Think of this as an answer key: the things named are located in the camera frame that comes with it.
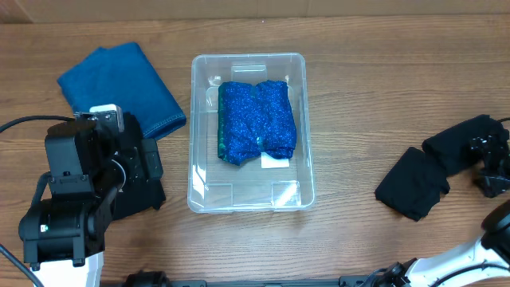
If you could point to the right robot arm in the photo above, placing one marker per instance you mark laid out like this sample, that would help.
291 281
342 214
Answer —
485 257

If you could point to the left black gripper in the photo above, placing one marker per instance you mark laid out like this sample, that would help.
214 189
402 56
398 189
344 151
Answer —
151 158

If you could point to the sparkly blue green fabric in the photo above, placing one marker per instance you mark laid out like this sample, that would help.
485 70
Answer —
253 119

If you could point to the blue denim cloth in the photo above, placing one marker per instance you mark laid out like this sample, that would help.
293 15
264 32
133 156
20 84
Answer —
122 75

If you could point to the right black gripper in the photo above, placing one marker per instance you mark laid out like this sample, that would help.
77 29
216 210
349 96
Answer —
494 186

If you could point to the clear plastic storage container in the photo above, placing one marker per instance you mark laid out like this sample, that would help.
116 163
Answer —
215 186

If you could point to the black garment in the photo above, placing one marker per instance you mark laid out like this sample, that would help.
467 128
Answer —
138 196
419 178

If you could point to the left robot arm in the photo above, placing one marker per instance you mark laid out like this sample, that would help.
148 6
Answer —
101 169

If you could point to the white label in container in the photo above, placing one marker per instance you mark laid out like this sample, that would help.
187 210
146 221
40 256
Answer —
268 161

